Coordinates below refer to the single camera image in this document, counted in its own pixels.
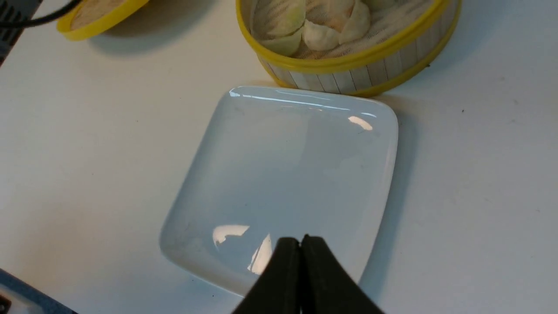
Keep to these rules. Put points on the white dumpling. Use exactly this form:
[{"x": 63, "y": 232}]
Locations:
[
  {"x": 318, "y": 37},
  {"x": 357, "y": 25}
]

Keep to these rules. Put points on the yellow-rimmed woven steamer lid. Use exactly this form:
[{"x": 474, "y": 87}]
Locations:
[{"x": 93, "y": 17}]

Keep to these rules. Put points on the white dumpling front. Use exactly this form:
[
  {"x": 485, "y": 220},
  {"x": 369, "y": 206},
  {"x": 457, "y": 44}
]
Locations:
[{"x": 318, "y": 37}]

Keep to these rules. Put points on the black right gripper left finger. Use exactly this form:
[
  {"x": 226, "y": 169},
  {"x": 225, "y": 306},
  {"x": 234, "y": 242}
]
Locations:
[{"x": 276, "y": 289}]

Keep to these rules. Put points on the yellow-rimmed bamboo steamer basket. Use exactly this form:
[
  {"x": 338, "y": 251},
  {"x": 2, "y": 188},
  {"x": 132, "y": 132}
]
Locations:
[{"x": 370, "y": 72}]

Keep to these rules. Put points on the white square ceramic plate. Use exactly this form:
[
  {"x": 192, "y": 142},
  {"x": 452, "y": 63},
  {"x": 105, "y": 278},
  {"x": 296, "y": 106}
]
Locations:
[{"x": 280, "y": 162}]

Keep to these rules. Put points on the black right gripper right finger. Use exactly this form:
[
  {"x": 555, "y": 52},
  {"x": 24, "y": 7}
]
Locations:
[{"x": 325, "y": 287}]

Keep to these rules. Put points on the green dumpling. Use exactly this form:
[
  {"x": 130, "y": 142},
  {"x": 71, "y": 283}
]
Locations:
[
  {"x": 285, "y": 46},
  {"x": 290, "y": 20}
]

